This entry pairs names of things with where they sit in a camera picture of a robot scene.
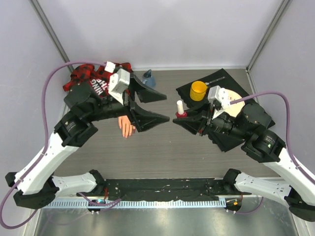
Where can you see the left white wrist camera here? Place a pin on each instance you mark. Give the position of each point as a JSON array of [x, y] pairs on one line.
[[119, 81]]

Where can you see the blue ceramic jug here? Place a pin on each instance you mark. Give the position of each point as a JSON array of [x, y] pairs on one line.
[[148, 79]]

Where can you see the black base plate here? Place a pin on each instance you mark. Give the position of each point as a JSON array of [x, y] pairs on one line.
[[163, 190]]

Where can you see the pink cream plate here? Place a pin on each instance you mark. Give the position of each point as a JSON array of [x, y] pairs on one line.
[[234, 109]]

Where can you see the mannequin hand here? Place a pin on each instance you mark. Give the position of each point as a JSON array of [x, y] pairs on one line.
[[125, 126]]

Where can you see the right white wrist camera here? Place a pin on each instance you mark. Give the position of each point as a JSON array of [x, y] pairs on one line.
[[219, 97]]

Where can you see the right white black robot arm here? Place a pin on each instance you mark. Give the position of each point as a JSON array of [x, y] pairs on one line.
[[260, 144]]

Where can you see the red black plaid shirt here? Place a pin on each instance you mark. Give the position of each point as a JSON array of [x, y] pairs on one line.
[[97, 79]]

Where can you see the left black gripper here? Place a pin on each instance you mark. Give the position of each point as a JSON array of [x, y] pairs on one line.
[[143, 120]]

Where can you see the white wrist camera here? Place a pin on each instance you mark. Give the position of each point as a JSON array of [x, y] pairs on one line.
[[119, 81], [219, 97]]

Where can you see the white cable duct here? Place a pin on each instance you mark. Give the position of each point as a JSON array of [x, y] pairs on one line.
[[81, 203]]

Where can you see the dark handled knife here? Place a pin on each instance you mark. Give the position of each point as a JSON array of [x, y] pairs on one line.
[[215, 80]]

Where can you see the yellow mug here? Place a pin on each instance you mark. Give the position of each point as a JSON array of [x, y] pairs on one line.
[[198, 90]]

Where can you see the white nail polish cap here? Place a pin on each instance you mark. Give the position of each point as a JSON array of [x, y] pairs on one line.
[[180, 107]]

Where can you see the red nail polish bottle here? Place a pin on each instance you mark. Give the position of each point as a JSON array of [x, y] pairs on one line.
[[181, 115]]

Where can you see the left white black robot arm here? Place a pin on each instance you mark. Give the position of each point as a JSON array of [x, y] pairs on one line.
[[36, 184]]

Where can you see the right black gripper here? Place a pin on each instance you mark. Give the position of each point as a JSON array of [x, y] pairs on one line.
[[201, 124]]

